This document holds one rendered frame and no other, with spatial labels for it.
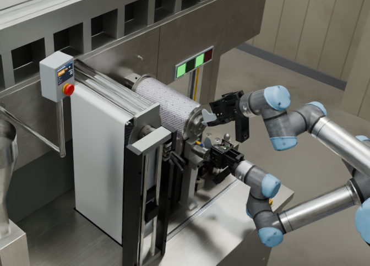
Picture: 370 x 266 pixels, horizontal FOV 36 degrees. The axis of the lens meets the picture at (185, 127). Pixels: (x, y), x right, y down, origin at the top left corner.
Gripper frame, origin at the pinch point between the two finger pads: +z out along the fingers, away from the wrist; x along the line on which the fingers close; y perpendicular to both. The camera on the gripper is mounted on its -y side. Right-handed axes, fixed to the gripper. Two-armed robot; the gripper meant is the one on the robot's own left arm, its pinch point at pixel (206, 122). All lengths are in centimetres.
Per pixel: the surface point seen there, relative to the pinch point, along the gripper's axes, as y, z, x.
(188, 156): -8.6, 8.9, 6.5
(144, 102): 17.6, -7.0, 25.7
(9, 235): 1, 17, 72
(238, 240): -43.7, 5.6, 5.3
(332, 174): -96, 83, -157
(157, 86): 17.6, 14.5, 1.3
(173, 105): 10.0, 7.3, 4.3
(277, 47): -17, 155, -249
